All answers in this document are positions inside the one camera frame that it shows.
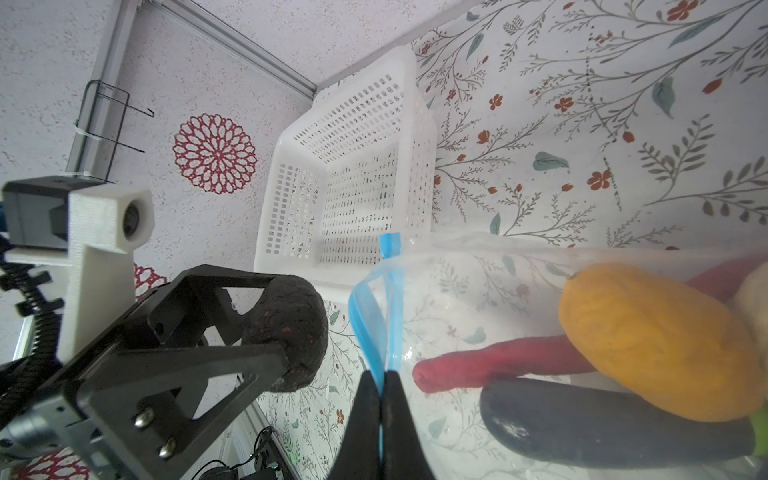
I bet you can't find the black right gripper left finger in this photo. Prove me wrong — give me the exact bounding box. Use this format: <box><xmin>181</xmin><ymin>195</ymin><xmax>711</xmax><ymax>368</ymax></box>
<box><xmin>327</xmin><ymin>371</ymin><xmax>380</xmax><ymax>480</ymax></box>

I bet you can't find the black wire wall rack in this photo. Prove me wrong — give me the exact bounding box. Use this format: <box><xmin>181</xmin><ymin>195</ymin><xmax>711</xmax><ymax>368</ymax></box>
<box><xmin>72</xmin><ymin>79</ymin><xmax>156</xmax><ymax>181</ymax></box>

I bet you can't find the yellow toy potato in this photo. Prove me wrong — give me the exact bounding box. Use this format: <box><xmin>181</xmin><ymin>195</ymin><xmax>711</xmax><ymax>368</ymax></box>
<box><xmin>558</xmin><ymin>263</ymin><xmax>766</xmax><ymax>422</ymax></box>

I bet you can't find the dark eggplant toy green tip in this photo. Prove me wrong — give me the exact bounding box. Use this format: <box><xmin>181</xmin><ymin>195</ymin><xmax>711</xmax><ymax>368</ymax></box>
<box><xmin>479</xmin><ymin>379</ymin><xmax>767</xmax><ymax>470</ymax></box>

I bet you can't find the black textured toy ball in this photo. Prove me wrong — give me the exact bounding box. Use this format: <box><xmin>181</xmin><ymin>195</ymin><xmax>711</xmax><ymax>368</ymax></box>
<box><xmin>242</xmin><ymin>275</ymin><xmax>329</xmax><ymax>393</ymax></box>

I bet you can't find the white perforated plastic basket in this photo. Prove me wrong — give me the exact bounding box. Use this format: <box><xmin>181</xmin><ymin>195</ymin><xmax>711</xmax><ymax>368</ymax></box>
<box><xmin>254</xmin><ymin>46</ymin><xmax>438</xmax><ymax>302</ymax></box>

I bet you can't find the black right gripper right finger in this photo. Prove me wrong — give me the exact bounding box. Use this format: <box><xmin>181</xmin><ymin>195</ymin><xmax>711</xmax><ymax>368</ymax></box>
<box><xmin>380</xmin><ymin>371</ymin><xmax>435</xmax><ymax>480</ymax></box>

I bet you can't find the clear zip top bag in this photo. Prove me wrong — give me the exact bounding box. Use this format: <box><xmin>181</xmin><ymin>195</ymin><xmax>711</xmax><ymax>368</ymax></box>
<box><xmin>348</xmin><ymin>234</ymin><xmax>767</xmax><ymax>479</ymax></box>

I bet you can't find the red toy chili pepper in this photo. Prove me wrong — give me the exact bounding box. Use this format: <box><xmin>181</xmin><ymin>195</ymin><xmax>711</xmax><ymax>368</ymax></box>
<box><xmin>412</xmin><ymin>254</ymin><xmax>767</xmax><ymax>394</ymax></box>

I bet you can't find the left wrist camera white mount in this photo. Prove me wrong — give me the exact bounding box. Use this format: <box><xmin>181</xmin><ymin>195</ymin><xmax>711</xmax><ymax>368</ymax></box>
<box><xmin>1</xmin><ymin>175</ymin><xmax>154</xmax><ymax>363</ymax></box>

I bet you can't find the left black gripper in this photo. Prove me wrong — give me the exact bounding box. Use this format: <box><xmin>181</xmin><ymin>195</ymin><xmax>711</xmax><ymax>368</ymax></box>
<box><xmin>1</xmin><ymin>264</ymin><xmax>288</xmax><ymax>479</ymax></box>

